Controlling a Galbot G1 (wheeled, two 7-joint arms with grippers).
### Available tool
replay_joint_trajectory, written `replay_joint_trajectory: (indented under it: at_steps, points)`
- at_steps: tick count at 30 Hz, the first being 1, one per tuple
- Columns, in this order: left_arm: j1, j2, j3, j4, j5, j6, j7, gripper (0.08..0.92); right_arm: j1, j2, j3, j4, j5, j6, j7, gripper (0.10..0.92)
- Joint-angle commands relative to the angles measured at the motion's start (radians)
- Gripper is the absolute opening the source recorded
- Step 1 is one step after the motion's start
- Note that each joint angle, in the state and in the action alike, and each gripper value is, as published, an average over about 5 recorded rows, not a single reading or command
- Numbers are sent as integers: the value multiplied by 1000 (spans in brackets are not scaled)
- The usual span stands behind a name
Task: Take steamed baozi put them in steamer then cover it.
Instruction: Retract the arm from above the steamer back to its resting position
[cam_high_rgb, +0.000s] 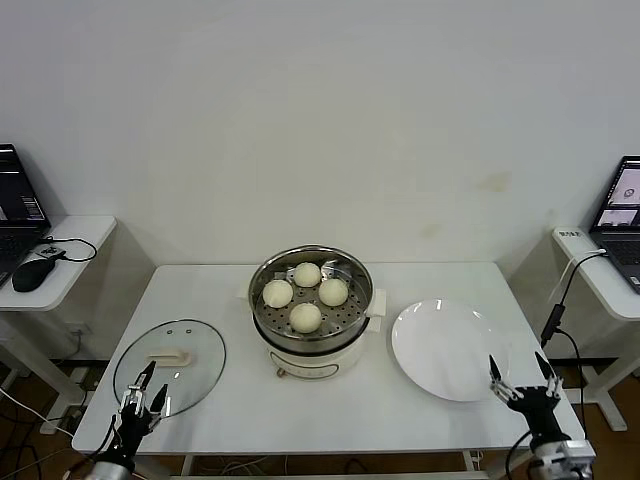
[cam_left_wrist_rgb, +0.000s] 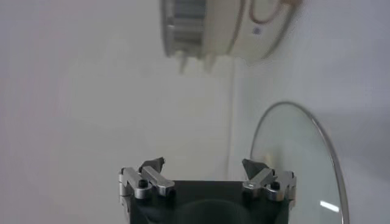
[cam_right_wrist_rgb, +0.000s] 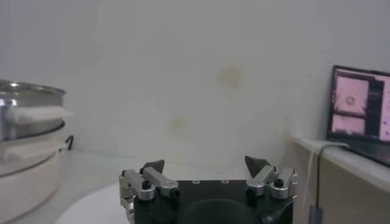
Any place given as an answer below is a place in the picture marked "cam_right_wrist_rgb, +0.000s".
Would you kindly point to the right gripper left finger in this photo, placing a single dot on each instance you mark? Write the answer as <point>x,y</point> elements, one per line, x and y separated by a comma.
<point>158,182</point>

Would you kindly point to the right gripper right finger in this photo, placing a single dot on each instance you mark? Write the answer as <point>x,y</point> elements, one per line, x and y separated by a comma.
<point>265,179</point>

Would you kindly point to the steel steamer basket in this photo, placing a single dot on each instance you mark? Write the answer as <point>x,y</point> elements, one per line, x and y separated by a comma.
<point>30,97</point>

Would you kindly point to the white table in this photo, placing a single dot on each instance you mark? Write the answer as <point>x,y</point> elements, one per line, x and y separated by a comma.
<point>100,170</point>

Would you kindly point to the white round plate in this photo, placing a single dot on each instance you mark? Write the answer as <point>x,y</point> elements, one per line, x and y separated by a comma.
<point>91,210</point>

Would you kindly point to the white side desk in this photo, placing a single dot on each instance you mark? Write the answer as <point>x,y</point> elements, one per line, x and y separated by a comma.
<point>350,194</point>

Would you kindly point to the grey laptop pink windows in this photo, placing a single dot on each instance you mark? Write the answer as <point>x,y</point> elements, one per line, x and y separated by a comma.
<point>350,100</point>

